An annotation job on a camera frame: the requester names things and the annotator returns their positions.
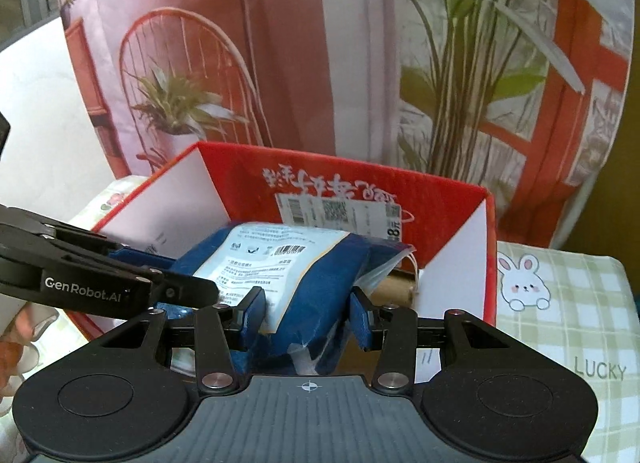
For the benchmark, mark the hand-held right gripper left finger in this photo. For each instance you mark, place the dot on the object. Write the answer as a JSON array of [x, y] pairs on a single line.
[[251, 318]]

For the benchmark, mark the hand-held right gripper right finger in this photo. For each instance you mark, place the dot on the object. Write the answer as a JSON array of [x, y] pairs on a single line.
[[361, 323]]

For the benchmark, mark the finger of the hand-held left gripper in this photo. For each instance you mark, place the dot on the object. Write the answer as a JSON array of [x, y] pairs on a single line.
[[140, 259], [190, 289]]

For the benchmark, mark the blue packet with white label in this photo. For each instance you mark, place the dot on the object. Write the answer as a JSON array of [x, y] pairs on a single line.
[[320, 283]]

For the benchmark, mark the red strawberry cardboard box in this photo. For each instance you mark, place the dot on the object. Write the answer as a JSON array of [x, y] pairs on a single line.
[[350, 183]]

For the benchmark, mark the green plaid bunny cloth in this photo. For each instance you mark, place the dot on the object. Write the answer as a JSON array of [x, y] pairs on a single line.
[[575, 318]]

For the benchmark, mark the printed wall cloth with plants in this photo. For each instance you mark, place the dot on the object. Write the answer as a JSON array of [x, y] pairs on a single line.
[[300, 43]]

